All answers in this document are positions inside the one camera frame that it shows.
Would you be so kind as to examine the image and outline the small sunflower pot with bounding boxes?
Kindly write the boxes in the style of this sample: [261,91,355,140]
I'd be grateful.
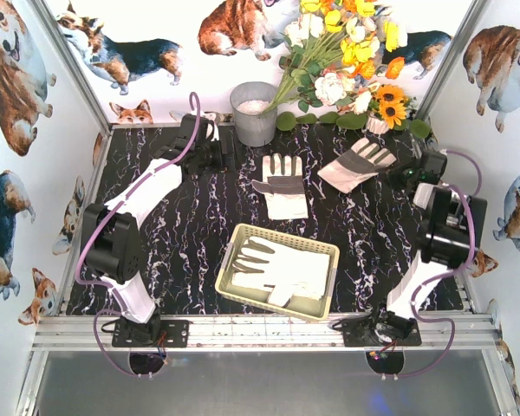
[365,84,417,134]

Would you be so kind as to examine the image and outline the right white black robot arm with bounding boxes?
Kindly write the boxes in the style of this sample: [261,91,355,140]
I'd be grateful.
[369,149,488,343]

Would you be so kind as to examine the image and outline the grey cuffed glove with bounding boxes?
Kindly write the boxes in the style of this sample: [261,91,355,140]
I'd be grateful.
[318,137,397,193]

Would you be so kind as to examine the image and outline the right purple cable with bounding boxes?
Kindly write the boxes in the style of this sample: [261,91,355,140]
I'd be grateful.
[389,149,484,379]

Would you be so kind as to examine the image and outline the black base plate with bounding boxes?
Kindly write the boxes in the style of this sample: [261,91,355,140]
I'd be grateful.
[112,318,190,348]
[333,317,422,347]

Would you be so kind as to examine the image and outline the artificial flower bouquet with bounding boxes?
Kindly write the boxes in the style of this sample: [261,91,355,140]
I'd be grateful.
[271,1,408,120]

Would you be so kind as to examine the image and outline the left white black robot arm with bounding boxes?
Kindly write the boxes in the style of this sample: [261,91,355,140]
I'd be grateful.
[77,110,239,324]

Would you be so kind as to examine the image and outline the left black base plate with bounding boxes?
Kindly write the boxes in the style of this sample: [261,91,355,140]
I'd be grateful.
[112,318,190,348]

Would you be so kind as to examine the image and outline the beige plastic storage basket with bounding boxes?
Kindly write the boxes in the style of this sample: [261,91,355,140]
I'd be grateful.
[215,224,340,322]

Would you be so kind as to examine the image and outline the white glove green fingertips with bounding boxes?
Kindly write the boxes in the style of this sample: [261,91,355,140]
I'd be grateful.
[231,236,330,308]

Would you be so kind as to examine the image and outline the grey metal bucket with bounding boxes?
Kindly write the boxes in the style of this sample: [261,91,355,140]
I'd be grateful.
[230,81,277,147]

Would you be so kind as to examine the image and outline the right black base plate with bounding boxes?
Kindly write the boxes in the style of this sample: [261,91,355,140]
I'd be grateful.
[333,317,422,347]

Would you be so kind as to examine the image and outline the purple cable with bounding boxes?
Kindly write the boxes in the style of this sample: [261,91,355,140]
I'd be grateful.
[389,149,484,379]
[75,91,200,379]

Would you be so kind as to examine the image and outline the aluminium front frame rail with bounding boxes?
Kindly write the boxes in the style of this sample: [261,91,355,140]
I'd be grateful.
[31,311,500,352]

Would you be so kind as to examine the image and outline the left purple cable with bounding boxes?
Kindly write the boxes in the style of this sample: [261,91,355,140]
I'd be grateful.
[75,91,200,379]

